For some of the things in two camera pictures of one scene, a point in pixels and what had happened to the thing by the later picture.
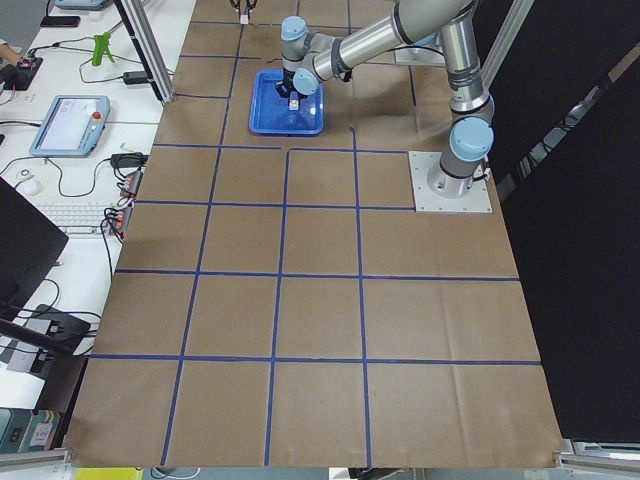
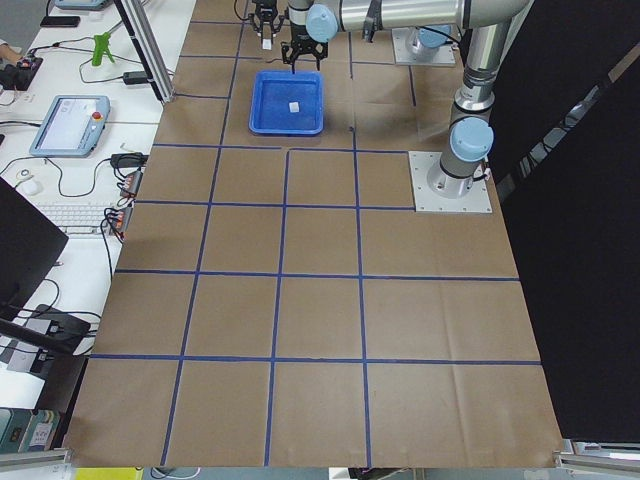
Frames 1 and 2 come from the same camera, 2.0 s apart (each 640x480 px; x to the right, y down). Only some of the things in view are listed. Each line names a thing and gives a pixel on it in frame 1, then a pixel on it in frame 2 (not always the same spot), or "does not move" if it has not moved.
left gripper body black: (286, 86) -> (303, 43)
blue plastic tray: (269, 113) does not move
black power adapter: (135, 78) does not move
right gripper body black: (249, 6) -> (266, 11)
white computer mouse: (29, 187) does not move
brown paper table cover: (279, 302) does not move
